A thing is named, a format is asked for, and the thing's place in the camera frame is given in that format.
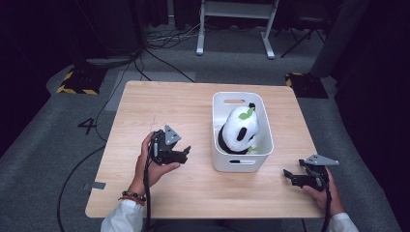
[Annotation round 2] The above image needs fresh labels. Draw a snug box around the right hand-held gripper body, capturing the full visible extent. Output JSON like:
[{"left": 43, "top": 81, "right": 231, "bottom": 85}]
[{"left": 298, "top": 154, "right": 340, "bottom": 192}]

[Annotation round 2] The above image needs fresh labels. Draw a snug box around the left hand-held gripper black cable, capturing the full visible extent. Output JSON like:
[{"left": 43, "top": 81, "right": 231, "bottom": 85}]
[{"left": 142, "top": 137, "right": 160, "bottom": 232}]

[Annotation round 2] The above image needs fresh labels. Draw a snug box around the bundle of floor cables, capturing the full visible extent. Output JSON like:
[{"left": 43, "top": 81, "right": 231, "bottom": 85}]
[{"left": 146, "top": 17, "right": 211, "bottom": 50}]

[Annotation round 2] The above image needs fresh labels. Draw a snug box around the grey curtain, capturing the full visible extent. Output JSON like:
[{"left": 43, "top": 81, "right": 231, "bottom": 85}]
[{"left": 308, "top": 0, "right": 370, "bottom": 78}]

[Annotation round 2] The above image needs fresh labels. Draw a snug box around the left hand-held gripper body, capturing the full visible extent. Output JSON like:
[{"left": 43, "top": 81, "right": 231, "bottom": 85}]
[{"left": 148, "top": 124, "right": 190, "bottom": 166}]

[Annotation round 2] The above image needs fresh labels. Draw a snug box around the black tripod stand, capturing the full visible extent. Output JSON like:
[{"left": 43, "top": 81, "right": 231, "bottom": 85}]
[{"left": 279, "top": 17, "right": 327, "bottom": 59}]

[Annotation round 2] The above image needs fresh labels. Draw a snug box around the right hand-held gripper black cable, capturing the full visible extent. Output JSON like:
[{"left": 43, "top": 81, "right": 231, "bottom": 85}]
[{"left": 319, "top": 167, "right": 334, "bottom": 232}]

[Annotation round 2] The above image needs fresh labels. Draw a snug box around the white metal desk frame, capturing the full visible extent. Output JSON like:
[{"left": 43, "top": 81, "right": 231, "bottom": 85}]
[{"left": 195, "top": 0, "right": 281, "bottom": 60}]

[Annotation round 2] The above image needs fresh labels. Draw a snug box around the hand-held gripper black cable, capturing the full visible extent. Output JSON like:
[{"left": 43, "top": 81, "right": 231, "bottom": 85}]
[
  {"left": 319, "top": 167, "right": 334, "bottom": 232},
  {"left": 142, "top": 137, "right": 160, "bottom": 232}
]

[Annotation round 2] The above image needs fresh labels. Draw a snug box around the grey tape piece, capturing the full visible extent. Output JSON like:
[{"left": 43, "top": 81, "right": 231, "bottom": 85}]
[{"left": 82, "top": 181, "right": 107, "bottom": 191}]

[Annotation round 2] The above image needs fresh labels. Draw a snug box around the thin black floor cable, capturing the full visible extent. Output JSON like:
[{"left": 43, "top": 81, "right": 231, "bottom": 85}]
[{"left": 94, "top": 61, "right": 133, "bottom": 143}]

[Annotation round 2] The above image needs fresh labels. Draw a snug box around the orange bracelet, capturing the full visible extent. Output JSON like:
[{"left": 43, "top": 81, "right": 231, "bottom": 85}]
[{"left": 118, "top": 195, "right": 146, "bottom": 207}]

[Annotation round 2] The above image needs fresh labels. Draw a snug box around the white plastic storage basket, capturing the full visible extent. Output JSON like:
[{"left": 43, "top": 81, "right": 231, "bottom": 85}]
[{"left": 211, "top": 91, "right": 276, "bottom": 173}]

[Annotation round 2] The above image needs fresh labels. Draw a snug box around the person's left hand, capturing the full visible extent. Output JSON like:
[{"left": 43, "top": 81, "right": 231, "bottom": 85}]
[{"left": 128, "top": 130, "right": 182, "bottom": 196}]

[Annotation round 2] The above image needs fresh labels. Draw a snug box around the dark beaded bracelet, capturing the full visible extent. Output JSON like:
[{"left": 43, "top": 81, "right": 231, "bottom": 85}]
[{"left": 121, "top": 189, "right": 147, "bottom": 203}]

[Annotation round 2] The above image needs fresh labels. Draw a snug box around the black base with yellow stripes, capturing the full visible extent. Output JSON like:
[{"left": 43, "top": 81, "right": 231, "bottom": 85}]
[
  {"left": 55, "top": 66, "right": 108, "bottom": 96},
  {"left": 284, "top": 72, "right": 330, "bottom": 100}
]

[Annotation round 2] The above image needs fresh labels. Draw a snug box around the thick black floor cable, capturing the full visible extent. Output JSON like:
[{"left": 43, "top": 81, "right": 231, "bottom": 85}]
[{"left": 56, "top": 144, "right": 107, "bottom": 232}]

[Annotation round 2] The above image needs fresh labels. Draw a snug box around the panda plush toy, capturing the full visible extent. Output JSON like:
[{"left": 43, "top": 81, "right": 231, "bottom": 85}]
[{"left": 217, "top": 101, "right": 263, "bottom": 156}]

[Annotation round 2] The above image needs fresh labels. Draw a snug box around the person's right hand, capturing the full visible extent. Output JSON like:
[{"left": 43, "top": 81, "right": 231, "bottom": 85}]
[{"left": 302, "top": 167, "right": 345, "bottom": 218}]

